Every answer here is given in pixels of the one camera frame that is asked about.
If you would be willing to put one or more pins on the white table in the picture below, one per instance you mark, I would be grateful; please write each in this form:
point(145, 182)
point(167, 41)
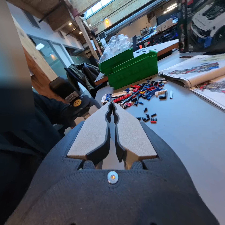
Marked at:
point(158, 47)

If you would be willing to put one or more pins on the pile of toy bricks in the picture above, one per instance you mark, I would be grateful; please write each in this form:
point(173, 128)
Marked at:
point(137, 95)

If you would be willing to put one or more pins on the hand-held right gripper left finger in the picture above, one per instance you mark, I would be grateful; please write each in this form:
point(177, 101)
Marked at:
point(91, 137)

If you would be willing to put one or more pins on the toy car set box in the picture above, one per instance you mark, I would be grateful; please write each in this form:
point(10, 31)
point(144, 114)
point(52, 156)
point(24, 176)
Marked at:
point(184, 26)

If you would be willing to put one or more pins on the green plastic bin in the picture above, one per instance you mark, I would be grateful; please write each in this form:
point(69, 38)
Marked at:
point(114, 65)
point(137, 73)

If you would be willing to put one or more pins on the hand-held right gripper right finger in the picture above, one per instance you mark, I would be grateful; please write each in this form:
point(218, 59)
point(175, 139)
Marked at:
point(135, 138)

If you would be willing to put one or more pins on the grey desk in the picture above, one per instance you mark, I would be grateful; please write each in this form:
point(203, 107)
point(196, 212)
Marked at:
point(184, 140)

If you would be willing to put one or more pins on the clear plastic bag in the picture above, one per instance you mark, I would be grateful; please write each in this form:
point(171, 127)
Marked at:
point(116, 45)

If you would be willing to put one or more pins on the chair draped with jackets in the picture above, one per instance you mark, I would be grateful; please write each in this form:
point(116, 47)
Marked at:
point(82, 73)

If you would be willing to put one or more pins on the open instruction booklet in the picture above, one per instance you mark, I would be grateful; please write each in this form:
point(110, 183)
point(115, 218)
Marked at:
point(202, 77)

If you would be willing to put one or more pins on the person's left forearm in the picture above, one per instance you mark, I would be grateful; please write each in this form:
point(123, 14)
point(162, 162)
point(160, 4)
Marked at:
point(49, 109)

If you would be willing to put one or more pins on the cluttered work table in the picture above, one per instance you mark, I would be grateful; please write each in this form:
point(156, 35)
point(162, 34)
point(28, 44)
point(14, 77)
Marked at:
point(158, 29)

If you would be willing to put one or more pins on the person's black sweater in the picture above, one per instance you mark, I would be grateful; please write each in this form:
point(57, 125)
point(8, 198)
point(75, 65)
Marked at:
point(21, 140)

